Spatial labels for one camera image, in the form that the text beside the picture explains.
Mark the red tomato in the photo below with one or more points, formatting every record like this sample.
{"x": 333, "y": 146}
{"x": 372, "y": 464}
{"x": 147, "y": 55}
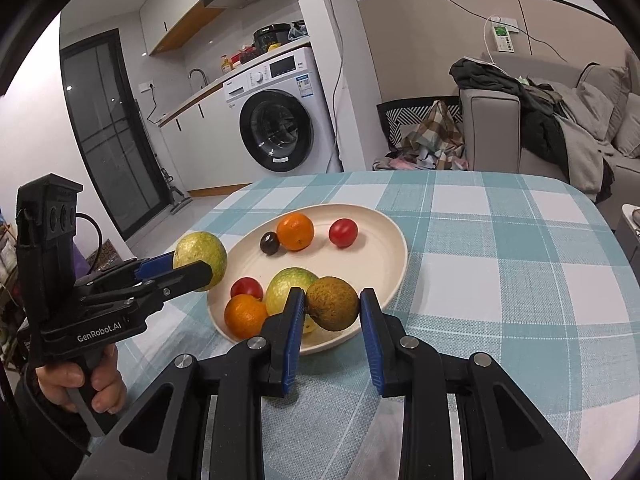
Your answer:
{"x": 343, "y": 232}
{"x": 247, "y": 286}

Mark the brown longan fruit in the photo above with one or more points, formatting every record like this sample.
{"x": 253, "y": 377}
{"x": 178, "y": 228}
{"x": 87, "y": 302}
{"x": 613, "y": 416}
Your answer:
{"x": 332, "y": 303}

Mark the person's left hand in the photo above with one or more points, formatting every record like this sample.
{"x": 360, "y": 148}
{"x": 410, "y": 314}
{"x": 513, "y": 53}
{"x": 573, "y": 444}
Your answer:
{"x": 55, "y": 379}

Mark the black jacket on sofa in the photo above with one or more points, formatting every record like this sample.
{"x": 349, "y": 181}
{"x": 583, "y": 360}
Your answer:
{"x": 505, "y": 127}

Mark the grey sofa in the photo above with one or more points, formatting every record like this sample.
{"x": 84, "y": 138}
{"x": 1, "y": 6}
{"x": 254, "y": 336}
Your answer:
{"x": 580, "y": 125}

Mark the black pot on counter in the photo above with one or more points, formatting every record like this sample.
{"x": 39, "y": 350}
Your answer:
{"x": 271, "y": 34}

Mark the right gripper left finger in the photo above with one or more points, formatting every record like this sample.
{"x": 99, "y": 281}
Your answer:
{"x": 205, "y": 415}

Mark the white washing machine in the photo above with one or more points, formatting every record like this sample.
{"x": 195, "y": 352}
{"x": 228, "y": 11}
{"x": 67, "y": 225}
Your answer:
{"x": 279, "y": 113}

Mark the black laundry basket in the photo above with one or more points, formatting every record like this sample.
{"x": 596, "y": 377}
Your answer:
{"x": 402, "y": 116}

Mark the orange mandarin in plate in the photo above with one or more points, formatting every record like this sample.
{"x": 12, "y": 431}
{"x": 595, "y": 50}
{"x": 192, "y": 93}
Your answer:
{"x": 295, "y": 232}

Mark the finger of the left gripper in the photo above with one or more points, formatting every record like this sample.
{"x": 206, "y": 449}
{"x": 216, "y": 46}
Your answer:
{"x": 128, "y": 273}
{"x": 171, "y": 284}

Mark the plaid cloth in basket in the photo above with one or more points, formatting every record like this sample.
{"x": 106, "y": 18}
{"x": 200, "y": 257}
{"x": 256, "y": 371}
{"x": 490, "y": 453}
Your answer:
{"x": 437, "y": 144}

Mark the grey cushion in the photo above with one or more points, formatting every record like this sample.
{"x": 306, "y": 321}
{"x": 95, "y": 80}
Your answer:
{"x": 627, "y": 140}

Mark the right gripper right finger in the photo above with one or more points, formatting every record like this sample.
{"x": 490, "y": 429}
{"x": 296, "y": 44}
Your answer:
{"x": 503, "y": 435}

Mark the white wall charger device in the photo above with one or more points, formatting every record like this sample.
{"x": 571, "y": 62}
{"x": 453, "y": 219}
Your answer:
{"x": 502, "y": 38}

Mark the cream round plate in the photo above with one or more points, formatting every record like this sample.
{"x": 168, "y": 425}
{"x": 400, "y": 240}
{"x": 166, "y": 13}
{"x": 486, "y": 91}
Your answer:
{"x": 378, "y": 259}

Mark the dark purple plum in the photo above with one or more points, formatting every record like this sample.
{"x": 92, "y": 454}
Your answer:
{"x": 269, "y": 243}

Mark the red tomato in plate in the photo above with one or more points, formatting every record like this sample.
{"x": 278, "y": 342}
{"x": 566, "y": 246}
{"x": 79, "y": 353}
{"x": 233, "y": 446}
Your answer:
{"x": 247, "y": 286}

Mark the orange mandarin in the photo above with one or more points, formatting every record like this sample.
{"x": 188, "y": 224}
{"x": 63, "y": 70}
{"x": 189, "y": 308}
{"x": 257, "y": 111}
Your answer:
{"x": 295, "y": 232}
{"x": 244, "y": 316}

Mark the white side table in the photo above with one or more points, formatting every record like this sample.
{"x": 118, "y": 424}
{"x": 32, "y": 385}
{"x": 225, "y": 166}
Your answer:
{"x": 627, "y": 232}

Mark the black glass door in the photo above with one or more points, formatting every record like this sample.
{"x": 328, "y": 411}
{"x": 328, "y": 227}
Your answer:
{"x": 110, "y": 134}

